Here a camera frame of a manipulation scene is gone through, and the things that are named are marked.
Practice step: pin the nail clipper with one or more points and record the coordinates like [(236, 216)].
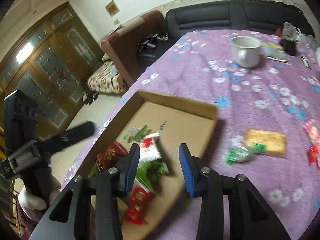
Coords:
[(306, 62)]

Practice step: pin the wooden glass door wardrobe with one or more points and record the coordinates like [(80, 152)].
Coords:
[(42, 62)]

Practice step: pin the brown armchair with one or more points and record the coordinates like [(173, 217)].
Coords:
[(125, 47)]

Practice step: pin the yellow wall sticker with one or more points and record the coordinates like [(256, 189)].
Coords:
[(111, 7)]

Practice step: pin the white red snack packet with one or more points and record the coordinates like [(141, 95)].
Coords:
[(150, 150)]

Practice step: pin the black shoe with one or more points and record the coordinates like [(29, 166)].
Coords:
[(95, 96), (86, 99)]

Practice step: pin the large green pea packet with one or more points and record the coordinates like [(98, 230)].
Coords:
[(96, 171)]

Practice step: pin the beige biscuit packet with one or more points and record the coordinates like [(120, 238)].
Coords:
[(267, 141)]

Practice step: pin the red candy packet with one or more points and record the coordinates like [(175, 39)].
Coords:
[(313, 156)]

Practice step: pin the black leather sofa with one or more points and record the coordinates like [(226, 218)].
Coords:
[(212, 15)]

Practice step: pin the pile of black devices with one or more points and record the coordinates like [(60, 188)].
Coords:
[(152, 42)]

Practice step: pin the wall switch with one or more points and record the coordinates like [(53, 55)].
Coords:
[(116, 21)]

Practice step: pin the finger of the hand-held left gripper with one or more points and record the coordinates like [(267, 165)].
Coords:
[(72, 134)]

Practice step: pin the green booklet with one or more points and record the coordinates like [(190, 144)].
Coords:
[(275, 51)]

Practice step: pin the dark red snack packet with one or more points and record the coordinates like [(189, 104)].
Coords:
[(110, 155)]

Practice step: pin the cardboard box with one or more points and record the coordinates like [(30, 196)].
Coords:
[(172, 127)]

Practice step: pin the white cup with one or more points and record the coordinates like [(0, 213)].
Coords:
[(246, 52)]

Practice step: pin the patterned seat cushion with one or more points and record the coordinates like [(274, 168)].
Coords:
[(105, 80)]

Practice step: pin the person's left hand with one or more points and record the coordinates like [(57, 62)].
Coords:
[(30, 201)]

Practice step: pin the pink snack packet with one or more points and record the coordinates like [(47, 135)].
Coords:
[(312, 135)]

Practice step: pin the clear green candy wrapper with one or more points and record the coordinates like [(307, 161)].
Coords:
[(240, 153), (137, 132)]

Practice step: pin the dark cloth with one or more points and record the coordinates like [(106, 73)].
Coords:
[(265, 0)]

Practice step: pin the long red snack packet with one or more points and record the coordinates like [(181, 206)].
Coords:
[(137, 202)]

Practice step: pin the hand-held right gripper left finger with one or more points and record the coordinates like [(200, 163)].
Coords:
[(133, 165)]

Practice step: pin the purple floral tablecloth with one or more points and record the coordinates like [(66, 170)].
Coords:
[(200, 87)]

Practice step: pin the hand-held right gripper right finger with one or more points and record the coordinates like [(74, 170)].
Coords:
[(186, 167)]

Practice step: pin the small black device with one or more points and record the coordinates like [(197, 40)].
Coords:
[(288, 45)]

